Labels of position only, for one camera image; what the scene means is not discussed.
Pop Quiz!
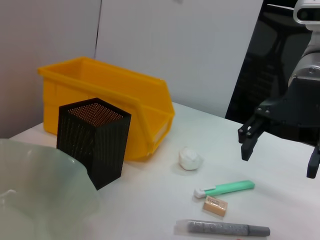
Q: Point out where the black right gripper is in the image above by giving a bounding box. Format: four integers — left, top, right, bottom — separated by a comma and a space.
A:
237, 77, 320, 180

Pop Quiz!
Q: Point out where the white paper ball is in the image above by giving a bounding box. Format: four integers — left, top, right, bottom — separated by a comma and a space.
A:
178, 146, 204, 171

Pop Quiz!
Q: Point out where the mint green retractable pen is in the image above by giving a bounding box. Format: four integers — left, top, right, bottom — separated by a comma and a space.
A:
193, 180, 256, 200

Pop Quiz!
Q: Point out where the tan rectangular eraser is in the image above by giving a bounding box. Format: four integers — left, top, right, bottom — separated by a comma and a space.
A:
202, 196, 229, 217

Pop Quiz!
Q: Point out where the grey glitter pen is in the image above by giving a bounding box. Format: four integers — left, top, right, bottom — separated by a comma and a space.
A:
174, 219, 271, 237

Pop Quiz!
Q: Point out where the black mesh pen holder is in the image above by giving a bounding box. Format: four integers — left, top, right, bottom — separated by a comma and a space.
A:
56, 97, 132, 191

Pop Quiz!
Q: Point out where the green glass fruit bowl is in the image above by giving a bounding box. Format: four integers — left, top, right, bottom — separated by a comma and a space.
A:
0, 138, 101, 240

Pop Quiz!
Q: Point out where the black mesh office chair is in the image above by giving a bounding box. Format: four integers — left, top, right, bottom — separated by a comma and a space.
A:
224, 0, 312, 126

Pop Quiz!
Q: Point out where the yellow plastic storage bin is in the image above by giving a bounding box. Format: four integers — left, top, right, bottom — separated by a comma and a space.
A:
37, 56, 176, 161

